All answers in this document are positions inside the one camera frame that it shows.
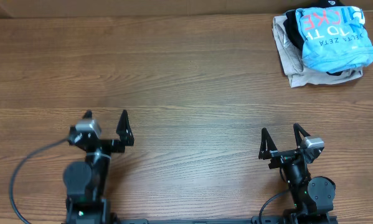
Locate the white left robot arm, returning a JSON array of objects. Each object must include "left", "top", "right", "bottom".
[{"left": 63, "top": 110, "right": 135, "bottom": 224}]

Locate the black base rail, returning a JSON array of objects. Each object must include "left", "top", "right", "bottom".
[{"left": 111, "top": 214, "right": 339, "bottom": 224}]

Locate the black folded garment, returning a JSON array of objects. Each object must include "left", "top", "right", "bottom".
[{"left": 283, "top": 1, "right": 348, "bottom": 75}]

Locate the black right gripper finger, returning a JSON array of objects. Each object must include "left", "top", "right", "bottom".
[
  {"left": 293, "top": 123, "right": 310, "bottom": 146},
  {"left": 258, "top": 128, "right": 278, "bottom": 160}
]

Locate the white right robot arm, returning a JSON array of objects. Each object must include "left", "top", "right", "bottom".
[{"left": 258, "top": 123, "right": 337, "bottom": 223}]

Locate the beige folded garment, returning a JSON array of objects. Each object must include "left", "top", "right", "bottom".
[{"left": 272, "top": 16, "right": 363, "bottom": 88}]

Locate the light blue printed t-shirt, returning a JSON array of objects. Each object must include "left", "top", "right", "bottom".
[{"left": 295, "top": 6, "right": 373, "bottom": 73}]

